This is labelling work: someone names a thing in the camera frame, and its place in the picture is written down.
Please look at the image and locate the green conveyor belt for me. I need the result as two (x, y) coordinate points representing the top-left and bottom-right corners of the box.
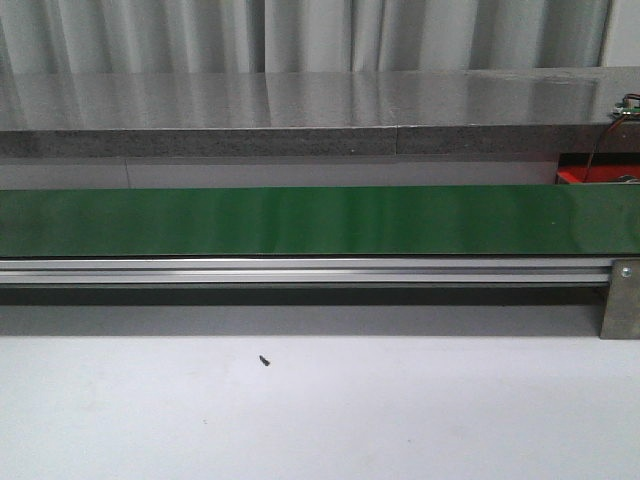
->
(1, 184), (639, 258)

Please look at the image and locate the grey stone counter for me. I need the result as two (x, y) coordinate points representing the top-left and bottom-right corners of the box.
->
(1, 67), (639, 158)

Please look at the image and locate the red bin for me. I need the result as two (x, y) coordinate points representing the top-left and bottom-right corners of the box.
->
(556, 153), (639, 184)

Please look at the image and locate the small green circuit board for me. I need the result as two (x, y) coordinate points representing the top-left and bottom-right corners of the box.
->
(610, 93), (640, 120)

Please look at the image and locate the grey curtain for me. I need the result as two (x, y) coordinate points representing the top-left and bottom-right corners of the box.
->
(1, 1), (611, 74)

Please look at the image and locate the aluminium conveyor side rail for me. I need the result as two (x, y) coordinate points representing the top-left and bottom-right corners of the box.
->
(1, 257), (613, 285)

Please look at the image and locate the metal conveyor support bracket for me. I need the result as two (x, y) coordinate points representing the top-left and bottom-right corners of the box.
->
(600, 259), (640, 340)

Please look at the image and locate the red and black wire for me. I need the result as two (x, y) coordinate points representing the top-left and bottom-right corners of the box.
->
(582, 93), (640, 185)

